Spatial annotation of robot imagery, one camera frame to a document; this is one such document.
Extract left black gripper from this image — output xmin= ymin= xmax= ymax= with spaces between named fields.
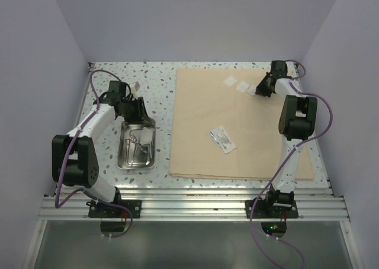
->
xmin=120 ymin=97 xmax=150 ymax=125

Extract white gauze pad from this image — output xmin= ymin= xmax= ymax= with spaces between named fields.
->
xmin=223 ymin=76 xmax=237 ymax=87
xmin=236 ymin=81 xmax=250 ymax=93
xmin=246 ymin=86 xmax=256 ymax=96

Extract small steel scissors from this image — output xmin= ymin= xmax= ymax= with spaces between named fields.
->
xmin=133 ymin=142 xmax=140 ymax=160

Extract steel tweezers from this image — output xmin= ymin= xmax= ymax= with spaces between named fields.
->
xmin=147 ymin=128 xmax=154 ymax=161
xmin=127 ymin=152 xmax=150 ymax=165

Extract steel hemostat forceps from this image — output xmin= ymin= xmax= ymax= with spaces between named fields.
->
xmin=126 ymin=135 xmax=137 ymax=156

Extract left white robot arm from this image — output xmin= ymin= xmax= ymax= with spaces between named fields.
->
xmin=52 ymin=97 xmax=149 ymax=217

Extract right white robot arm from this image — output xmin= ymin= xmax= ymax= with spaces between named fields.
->
xmin=253 ymin=68 xmax=318 ymax=218

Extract stainless steel tray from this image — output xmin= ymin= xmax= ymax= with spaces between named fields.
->
xmin=117 ymin=119 xmax=156 ymax=171

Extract beige cloth drape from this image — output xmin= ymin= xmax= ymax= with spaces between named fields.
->
xmin=168 ymin=67 xmax=314 ymax=181

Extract white blue sachet packet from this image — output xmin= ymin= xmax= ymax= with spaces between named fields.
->
xmin=208 ymin=126 xmax=237 ymax=154

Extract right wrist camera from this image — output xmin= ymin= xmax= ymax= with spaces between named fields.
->
xmin=270 ymin=60 xmax=288 ymax=75

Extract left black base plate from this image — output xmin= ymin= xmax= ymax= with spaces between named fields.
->
xmin=86 ymin=200 xmax=142 ymax=219

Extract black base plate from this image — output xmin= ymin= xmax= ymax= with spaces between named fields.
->
xmin=245 ymin=199 xmax=299 ymax=219
xmin=86 ymin=200 xmax=142 ymax=219

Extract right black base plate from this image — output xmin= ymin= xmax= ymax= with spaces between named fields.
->
xmin=245 ymin=199 xmax=299 ymax=219

